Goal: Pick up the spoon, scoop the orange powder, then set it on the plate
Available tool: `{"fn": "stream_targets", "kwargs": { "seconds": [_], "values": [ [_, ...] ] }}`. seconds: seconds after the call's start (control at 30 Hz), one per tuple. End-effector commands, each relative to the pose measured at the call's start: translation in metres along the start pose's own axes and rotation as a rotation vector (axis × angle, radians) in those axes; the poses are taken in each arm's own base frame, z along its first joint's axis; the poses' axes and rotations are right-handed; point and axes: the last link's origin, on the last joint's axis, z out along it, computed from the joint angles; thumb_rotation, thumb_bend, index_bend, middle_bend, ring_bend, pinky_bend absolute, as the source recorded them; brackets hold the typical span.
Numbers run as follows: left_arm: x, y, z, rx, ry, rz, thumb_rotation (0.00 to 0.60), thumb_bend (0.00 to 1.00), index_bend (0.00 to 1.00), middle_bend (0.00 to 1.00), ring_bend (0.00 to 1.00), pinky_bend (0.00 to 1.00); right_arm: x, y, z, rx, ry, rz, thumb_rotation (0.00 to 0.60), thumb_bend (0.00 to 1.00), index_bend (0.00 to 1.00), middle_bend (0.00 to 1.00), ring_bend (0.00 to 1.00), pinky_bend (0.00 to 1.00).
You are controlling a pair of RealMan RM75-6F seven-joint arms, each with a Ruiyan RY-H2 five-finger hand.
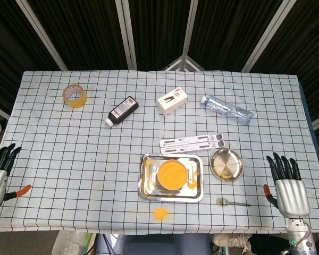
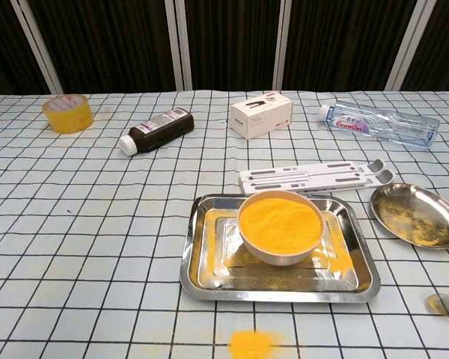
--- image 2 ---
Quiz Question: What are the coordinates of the brown bottle white cap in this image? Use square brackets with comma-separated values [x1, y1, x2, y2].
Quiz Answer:
[119, 107, 195, 156]

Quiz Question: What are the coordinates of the yellow tape roll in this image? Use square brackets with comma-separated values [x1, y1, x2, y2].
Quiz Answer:
[41, 93, 95, 135]

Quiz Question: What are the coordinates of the round steel plate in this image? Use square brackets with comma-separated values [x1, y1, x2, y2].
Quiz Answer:
[370, 182, 449, 249]

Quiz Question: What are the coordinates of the clear plastic water bottle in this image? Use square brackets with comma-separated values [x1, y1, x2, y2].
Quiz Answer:
[319, 99, 441, 150]

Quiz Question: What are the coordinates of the orange powder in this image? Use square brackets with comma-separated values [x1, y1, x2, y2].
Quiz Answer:
[227, 328, 285, 359]

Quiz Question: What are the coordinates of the checked light blue tablecloth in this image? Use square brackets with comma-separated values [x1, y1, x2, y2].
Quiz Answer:
[0, 89, 449, 359]

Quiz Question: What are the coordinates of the white folding laptop stand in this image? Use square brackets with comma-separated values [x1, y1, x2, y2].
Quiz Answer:
[238, 158, 396, 196]

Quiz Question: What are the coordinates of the beige bowl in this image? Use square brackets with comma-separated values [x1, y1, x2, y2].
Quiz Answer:
[237, 190, 326, 267]

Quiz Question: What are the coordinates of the dark folding screen white frame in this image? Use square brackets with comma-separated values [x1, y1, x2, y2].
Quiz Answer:
[0, 0, 449, 96]

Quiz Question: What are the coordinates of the rectangular steel tray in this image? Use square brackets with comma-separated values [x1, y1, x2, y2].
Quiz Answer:
[179, 193, 382, 304]

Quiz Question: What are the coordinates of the white cardboard box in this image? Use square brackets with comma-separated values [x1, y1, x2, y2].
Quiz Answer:
[230, 90, 294, 141]

